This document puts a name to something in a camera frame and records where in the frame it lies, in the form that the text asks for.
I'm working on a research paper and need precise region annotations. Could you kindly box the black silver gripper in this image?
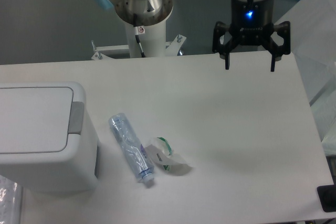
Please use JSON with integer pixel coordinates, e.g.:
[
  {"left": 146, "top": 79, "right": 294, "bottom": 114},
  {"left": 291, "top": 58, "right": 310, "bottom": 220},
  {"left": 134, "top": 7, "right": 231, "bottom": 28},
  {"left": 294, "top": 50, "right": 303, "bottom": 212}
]
[{"left": 212, "top": 0, "right": 291, "bottom": 72}]

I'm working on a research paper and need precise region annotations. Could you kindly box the white push-lid trash can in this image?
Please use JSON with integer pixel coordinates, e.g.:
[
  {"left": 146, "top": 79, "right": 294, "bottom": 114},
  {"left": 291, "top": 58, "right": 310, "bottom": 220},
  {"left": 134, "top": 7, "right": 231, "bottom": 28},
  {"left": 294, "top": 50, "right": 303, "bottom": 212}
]
[{"left": 1, "top": 81, "right": 99, "bottom": 193}]

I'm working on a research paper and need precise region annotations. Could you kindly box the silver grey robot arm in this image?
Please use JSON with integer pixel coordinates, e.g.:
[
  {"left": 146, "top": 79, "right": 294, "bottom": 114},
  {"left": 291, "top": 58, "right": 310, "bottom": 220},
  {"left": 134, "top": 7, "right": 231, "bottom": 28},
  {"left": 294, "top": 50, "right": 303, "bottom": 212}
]
[{"left": 95, "top": 0, "right": 291, "bottom": 70}]

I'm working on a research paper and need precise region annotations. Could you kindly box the crumpled white green wrapper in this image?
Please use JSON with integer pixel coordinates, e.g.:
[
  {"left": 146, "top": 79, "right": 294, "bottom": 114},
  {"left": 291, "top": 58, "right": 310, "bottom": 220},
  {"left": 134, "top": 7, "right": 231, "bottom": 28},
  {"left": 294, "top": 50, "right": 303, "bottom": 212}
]
[{"left": 145, "top": 137, "right": 192, "bottom": 176}]

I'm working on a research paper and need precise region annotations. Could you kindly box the crushed clear plastic bottle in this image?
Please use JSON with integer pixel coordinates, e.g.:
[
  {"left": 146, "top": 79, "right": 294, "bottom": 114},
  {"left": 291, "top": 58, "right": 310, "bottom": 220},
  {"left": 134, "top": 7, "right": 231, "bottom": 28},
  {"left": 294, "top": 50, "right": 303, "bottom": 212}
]
[{"left": 108, "top": 113, "right": 154, "bottom": 185}]

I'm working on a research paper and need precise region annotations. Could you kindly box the black device at table edge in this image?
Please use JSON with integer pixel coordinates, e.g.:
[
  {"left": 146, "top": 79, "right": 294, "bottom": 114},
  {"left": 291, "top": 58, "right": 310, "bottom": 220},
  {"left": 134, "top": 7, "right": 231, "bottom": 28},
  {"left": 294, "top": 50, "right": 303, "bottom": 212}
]
[{"left": 317, "top": 185, "right": 336, "bottom": 212}]

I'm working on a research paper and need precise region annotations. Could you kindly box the clear plastic film sheet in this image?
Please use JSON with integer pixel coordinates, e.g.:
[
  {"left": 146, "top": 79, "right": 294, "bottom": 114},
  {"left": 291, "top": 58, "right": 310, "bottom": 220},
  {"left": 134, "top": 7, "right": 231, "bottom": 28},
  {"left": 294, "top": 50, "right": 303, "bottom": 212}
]
[{"left": 1, "top": 176, "right": 22, "bottom": 223}]

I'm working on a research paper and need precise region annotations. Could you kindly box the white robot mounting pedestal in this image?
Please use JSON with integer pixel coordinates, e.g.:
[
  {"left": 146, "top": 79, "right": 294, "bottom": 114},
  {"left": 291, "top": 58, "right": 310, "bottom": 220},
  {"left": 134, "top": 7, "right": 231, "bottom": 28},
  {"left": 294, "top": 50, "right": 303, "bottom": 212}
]
[{"left": 91, "top": 21, "right": 186, "bottom": 60}]

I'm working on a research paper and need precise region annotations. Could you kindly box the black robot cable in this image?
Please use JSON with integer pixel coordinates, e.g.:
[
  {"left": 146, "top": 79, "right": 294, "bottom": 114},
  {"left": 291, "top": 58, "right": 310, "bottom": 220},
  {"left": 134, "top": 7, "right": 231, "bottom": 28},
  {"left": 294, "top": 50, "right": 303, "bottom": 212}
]
[{"left": 132, "top": 13, "right": 146, "bottom": 58}]

